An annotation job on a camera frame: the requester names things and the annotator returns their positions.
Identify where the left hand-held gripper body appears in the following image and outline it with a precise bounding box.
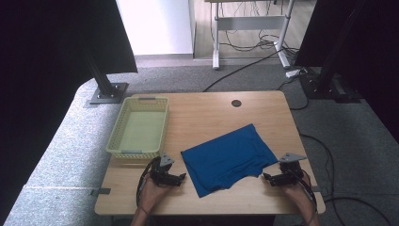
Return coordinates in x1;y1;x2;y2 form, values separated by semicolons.
146;152;176;188

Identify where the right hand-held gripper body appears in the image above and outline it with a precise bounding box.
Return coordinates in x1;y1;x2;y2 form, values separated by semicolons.
276;152;308;187

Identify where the blue t-shirt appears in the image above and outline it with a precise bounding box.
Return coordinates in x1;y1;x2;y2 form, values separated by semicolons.
181;122;279;199

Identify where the pale green plastic basket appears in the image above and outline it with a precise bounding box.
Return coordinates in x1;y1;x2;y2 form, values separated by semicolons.
105;96;170;161

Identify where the person's left hand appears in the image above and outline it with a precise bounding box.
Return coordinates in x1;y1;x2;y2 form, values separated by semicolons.
136;181;173;215

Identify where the person's right hand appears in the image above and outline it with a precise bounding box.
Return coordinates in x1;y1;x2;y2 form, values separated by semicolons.
281;183;315;218

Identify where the black metal stand grey base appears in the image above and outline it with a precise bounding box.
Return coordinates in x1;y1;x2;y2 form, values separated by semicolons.
84;53;130;105

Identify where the white power strip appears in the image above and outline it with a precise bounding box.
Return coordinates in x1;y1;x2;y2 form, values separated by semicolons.
285;68;309;79

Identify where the white panel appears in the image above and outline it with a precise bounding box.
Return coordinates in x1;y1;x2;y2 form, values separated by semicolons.
116;0;194;57

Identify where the black curtain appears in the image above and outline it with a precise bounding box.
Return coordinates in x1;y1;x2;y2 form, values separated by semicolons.
295;0;399;144
0;0;139;220

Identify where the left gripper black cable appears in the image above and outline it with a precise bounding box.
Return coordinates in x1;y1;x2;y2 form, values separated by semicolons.
135;155;161;209

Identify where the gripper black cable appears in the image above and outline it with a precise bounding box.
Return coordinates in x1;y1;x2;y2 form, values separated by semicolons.
135;155;161;209
295;169;318;219

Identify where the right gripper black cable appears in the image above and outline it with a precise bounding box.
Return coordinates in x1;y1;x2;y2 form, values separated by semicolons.
295;169;318;219

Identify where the long black floor cable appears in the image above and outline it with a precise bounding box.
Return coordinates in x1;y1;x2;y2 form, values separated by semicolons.
202;46;299;93

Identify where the tangle of cables under desk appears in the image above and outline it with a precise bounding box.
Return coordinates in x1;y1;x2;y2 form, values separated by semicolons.
219;0;300;60

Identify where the white desk frame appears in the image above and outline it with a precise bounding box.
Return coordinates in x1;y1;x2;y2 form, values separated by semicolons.
205;0;295;70

